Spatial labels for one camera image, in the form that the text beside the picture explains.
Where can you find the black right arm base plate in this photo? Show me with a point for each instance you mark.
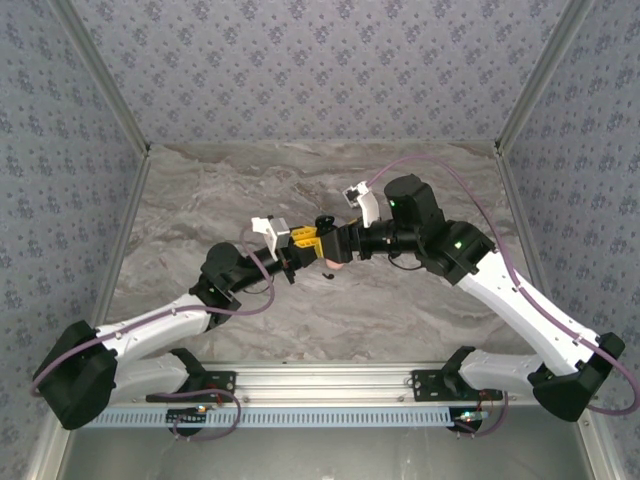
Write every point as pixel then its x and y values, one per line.
pixel 425 386

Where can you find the aluminium table side rail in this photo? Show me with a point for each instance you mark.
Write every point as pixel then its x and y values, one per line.
pixel 517 200
pixel 129 200

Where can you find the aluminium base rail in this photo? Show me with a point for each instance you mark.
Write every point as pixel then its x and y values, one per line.
pixel 320 382

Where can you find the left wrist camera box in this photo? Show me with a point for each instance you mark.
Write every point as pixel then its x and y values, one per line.
pixel 272 235

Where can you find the grey metal sheet panel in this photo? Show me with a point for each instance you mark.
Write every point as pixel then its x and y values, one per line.
pixel 320 455

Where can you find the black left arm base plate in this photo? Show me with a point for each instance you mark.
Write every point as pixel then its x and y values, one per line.
pixel 226 382

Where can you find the aluminium lower frame leg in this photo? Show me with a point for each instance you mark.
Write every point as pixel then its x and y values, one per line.
pixel 597 450
pixel 47 450

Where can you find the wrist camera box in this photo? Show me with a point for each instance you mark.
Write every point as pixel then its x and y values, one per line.
pixel 272 235
pixel 362 202

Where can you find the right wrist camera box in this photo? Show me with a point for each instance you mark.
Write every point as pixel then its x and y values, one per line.
pixel 362 202

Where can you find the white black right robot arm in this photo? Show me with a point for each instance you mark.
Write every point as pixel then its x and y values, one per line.
pixel 515 305

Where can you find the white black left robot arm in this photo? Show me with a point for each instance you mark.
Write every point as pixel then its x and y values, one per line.
pixel 150 320

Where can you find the black earbud charging case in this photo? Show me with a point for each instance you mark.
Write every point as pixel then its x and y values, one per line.
pixel 326 220

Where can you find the pink earbud charging case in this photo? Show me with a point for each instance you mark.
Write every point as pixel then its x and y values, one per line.
pixel 336 265

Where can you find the aluminium frame post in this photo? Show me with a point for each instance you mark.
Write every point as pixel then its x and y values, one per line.
pixel 540 75
pixel 110 85

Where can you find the small circuit board with LED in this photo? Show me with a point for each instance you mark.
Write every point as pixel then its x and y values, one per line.
pixel 470 416
pixel 187 415

